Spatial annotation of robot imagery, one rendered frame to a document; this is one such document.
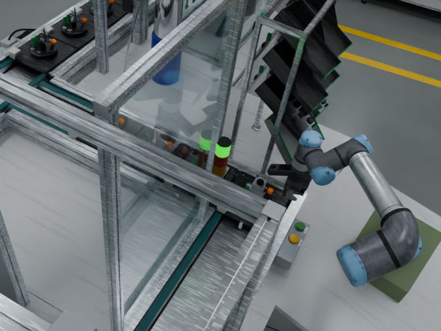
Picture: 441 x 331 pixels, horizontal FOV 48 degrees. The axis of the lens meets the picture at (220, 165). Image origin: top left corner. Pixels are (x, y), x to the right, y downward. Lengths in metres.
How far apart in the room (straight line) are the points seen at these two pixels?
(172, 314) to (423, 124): 3.12
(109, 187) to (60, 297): 0.96
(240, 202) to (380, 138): 3.41
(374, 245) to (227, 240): 0.75
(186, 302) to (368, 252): 0.73
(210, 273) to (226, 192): 1.18
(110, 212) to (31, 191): 1.15
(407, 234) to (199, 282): 0.81
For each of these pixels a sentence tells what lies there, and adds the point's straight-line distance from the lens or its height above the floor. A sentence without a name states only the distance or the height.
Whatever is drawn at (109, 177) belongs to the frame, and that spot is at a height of 1.80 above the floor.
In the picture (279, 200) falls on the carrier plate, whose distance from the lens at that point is 2.11.
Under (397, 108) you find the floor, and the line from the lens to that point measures 4.48.
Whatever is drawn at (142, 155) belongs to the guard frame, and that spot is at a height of 1.99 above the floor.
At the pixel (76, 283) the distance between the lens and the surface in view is 1.96.
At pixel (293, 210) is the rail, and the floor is 0.95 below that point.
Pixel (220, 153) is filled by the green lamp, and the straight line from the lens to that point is 1.66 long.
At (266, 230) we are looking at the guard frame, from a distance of 0.73.
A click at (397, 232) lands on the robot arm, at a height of 1.53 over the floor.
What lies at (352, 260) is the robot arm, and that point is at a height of 1.45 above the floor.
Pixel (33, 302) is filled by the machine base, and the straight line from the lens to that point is 1.95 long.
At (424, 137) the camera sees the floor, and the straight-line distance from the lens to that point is 4.32.
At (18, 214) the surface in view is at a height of 0.86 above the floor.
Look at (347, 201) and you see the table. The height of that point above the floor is 0.86.
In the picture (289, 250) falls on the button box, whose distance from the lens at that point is 1.99.
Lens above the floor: 2.57
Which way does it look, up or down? 47 degrees down
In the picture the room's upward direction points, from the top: 11 degrees clockwise
